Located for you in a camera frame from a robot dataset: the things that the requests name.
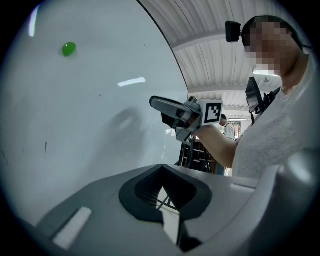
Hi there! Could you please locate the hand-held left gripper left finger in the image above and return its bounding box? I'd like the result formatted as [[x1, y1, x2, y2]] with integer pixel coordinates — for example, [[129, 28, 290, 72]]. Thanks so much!
[[34, 164, 186, 256]]

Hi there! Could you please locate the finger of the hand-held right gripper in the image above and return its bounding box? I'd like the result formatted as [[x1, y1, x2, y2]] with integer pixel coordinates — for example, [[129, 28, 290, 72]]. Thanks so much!
[[149, 95, 188, 119], [160, 112, 181, 129]]

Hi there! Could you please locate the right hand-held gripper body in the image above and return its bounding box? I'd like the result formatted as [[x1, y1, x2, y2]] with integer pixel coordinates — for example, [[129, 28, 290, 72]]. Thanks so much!
[[174, 95, 224, 144]]

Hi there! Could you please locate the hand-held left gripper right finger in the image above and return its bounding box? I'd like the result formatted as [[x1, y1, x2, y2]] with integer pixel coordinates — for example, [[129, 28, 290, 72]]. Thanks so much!
[[161, 164, 260, 252]]

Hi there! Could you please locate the white whiteboard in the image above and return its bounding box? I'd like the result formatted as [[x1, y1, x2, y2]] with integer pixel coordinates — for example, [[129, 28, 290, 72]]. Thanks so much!
[[0, 0, 190, 227]]

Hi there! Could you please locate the green round magnet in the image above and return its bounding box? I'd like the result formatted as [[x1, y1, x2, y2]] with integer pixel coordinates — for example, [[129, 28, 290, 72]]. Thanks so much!
[[61, 41, 78, 58]]

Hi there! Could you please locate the person's right forearm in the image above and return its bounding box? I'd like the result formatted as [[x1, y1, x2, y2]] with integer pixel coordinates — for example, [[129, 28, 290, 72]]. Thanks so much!
[[191, 123, 242, 169]]

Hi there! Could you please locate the black tripod stand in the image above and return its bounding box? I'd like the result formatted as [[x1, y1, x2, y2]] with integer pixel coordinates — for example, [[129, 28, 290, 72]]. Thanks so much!
[[177, 141, 194, 169]]

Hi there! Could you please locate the brown wooden shelf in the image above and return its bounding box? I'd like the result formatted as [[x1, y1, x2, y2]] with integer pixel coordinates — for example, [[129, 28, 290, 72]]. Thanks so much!
[[180, 138, 219, 174]]

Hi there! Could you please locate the black chest-mounted device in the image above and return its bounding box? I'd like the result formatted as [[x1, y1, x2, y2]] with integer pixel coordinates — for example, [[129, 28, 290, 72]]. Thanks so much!
[[244, 76, 282, 126]]

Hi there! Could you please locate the person's grey t-shirt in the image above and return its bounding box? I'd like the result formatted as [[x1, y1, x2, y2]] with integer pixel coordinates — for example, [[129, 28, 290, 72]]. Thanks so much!
[[231, 53, 320, 181]]

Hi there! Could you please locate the person's head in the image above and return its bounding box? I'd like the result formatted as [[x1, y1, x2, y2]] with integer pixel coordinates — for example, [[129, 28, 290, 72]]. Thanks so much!
[[241, 15, 306, 79]]

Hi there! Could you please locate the black head-worn camera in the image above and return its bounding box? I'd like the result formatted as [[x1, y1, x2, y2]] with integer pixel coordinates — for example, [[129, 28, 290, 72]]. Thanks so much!
[[224, 21, 243, 44]]

